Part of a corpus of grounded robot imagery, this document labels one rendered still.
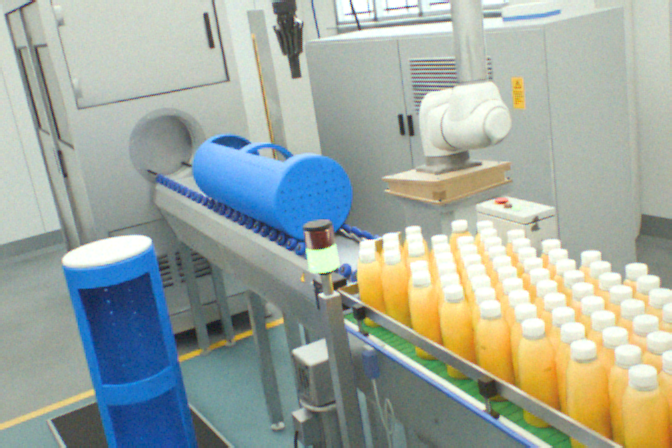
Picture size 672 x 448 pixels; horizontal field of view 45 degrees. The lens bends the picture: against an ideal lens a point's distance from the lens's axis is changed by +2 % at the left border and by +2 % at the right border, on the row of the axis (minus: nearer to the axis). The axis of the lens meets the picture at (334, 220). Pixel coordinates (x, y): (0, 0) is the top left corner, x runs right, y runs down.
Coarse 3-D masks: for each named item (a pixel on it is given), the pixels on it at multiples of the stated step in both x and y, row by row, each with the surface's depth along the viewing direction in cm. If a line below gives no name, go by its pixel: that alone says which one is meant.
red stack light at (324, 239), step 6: (330, 228) 164; (306, 234) 164; (312, 234) 163; (318, 234) 163; (324, 234) 163; (330, 234) 164; (306, 240) 165; (312, 240) 164; (318, 240) 163; (324, 240) 163; (330, 240) 164; (306, 246) 166; (312, 246) 164; (318, 246) 164; (324, 246) 164; (330, 246) 164
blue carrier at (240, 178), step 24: (216, 144) 313; (240, 144) 332; (264, 144) 288; (216, 168) 299; (240, 168) 279; (264, 168) 263; (288, 168) 250; (312, 168) 254; (336, 168) 258; (216, 192) 304; (240, 192) 277; (264, 192) 257; (288, 192) 251; (312, 192) 255; (336, 192) 259; (264, 216) 263; (288, 216) 253; (312, 216) 257; (336, 216) 261
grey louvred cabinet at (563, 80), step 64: (320, 64) 514; (384, 64) 453; (448, 64) 404; (512, 64) 366; (576, 64) 359; (320, 128) 537; (384, 128) 470; (512, 128) 377; (576, 128) 366; (512, 192) 389; (576, 192) 373; (576, 256) 380
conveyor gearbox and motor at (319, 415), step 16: (304, 352) 200; (320, 352) 199; (304, 368) 197; (320, 368) 195; (304, 384) 200; (320, 384) 196; (304, 400) 202; (320, 400) 197; (304, 416) 200; (320, 416) 200; (336, 416) 200; (304, 432) 199; (320, 432) 202; (336, 432) 201
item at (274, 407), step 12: (252, 300) 318; (252, 312) 319; (252, 324) 323; (264, 324) 322; (264, 336) 323; (264, 348) 324; (264, 360) 325; (264, 372) 326; (264, 384) 329; (276, 384) 330; (276, 396) 331; (276, 408) 332; (276, 420) 333
